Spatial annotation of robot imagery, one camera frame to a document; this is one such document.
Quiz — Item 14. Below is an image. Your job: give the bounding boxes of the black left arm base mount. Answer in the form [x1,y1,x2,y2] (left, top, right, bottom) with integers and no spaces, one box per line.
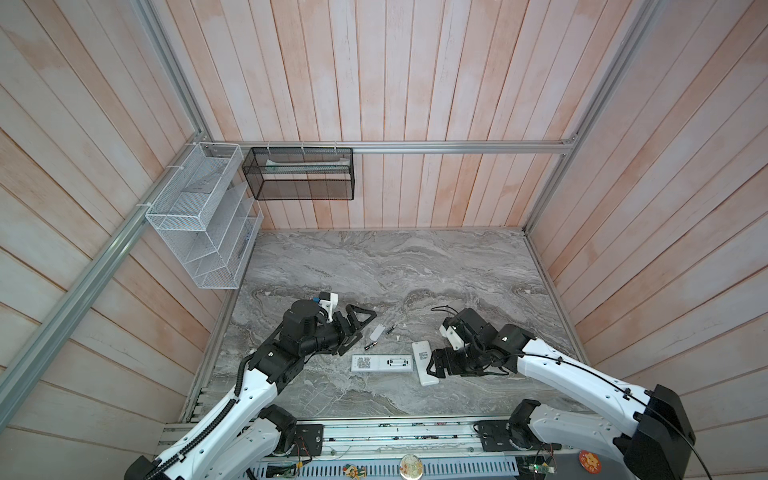
[290,423,324,458]

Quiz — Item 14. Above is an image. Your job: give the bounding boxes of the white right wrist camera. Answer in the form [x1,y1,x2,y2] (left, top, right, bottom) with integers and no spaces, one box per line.
[439,325,466,351]

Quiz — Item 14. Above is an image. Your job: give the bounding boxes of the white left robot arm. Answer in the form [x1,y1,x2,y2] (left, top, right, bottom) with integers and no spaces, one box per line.
[125,292,377,479]

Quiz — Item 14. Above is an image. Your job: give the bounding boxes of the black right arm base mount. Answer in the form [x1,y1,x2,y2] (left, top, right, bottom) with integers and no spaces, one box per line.
[473,420,562,453]

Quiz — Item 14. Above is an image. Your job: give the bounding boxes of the small colourful charm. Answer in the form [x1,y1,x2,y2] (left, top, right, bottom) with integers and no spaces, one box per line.
[342,464,367,480]

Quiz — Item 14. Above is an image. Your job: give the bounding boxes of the white wire mesh shelf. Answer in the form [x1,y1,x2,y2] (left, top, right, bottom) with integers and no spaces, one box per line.
[146,142,263,290]

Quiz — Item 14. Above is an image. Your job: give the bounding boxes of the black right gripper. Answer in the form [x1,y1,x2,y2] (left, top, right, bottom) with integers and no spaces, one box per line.
[422,342,483,374]

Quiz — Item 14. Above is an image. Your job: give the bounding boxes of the red round sticker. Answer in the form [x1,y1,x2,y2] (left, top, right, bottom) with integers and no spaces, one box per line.
[578,450,602,475]

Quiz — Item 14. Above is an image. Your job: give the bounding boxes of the aluminium frame rail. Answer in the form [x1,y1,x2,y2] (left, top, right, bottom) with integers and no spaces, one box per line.
[233,140,575,154]

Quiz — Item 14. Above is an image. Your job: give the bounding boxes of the white battery cover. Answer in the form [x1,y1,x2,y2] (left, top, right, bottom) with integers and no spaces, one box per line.
[369,325,386,341]

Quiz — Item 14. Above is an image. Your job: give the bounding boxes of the black wire mesh basket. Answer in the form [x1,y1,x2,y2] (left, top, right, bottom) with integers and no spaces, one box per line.
[242,146,356,201]

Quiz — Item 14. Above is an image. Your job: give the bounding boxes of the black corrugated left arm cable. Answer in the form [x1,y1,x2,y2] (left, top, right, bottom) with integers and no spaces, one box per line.
[140,353,253,480]

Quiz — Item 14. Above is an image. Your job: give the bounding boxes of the white slim remote control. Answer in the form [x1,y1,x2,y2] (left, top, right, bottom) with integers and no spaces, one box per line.
[351,354,413,373]

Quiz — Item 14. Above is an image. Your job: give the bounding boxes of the round gold white badge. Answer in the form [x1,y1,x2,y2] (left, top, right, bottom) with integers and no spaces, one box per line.
[399,454,425,480]

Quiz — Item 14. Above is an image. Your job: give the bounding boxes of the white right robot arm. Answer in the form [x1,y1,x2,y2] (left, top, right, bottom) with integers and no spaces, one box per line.
[426,306,696,479]

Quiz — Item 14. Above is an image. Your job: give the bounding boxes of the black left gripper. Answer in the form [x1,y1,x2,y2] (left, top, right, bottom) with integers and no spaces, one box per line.
[300,304,377,356]

